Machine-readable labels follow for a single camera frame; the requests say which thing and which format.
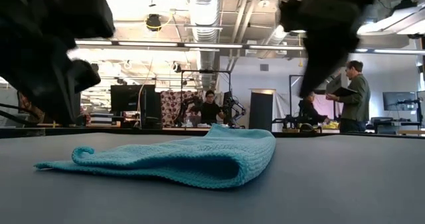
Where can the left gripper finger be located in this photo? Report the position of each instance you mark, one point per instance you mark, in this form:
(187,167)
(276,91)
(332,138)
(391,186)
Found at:
(87,76)
(50,94)

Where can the yellow cloth heap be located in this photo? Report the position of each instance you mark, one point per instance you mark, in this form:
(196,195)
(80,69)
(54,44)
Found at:
(330,125)

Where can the person seated between robot arms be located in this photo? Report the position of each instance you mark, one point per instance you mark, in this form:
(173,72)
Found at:
(210,112)

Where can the grey wall monitor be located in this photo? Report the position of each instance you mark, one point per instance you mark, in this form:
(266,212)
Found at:
(398,101)

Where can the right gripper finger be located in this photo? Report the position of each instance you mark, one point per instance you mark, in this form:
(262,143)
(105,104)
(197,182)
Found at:
(325,54)

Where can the black metal gantry frame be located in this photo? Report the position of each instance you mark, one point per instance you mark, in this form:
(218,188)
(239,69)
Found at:
(206,71)
(291,94)

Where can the black ceiling-hung device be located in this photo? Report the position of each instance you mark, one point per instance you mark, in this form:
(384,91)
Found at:
(153,22)

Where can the pink hanging cloth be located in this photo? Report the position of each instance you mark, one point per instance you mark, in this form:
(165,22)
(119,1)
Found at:
(320,106)

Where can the round silver ventilation duct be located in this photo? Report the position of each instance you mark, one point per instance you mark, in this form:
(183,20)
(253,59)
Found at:
(204,11)

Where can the dark open laptop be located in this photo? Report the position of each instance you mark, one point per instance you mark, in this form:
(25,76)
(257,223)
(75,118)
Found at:
(343,91)

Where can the long ceiling light bar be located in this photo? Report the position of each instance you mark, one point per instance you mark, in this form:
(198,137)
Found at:
(212,45)

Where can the brown dotted patterned cloth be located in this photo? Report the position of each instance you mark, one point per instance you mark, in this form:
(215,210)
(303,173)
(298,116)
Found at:
(171,106)

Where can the grey wall vent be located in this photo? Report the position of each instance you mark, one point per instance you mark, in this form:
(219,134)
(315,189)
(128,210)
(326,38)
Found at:
(264,67)

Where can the teal knitted towel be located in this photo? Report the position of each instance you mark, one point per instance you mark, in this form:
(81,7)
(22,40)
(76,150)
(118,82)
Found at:
(166,161)

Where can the person seated at bench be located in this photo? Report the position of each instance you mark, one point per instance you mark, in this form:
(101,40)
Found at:
(310,112)

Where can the white ceiling light panel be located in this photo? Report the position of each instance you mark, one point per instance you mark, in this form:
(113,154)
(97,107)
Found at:
(391,24)

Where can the black computer monitor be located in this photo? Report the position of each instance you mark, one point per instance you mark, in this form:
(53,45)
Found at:
(131,97)

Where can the person holding laptop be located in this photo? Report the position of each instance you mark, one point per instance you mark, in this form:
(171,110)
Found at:
(357,101)

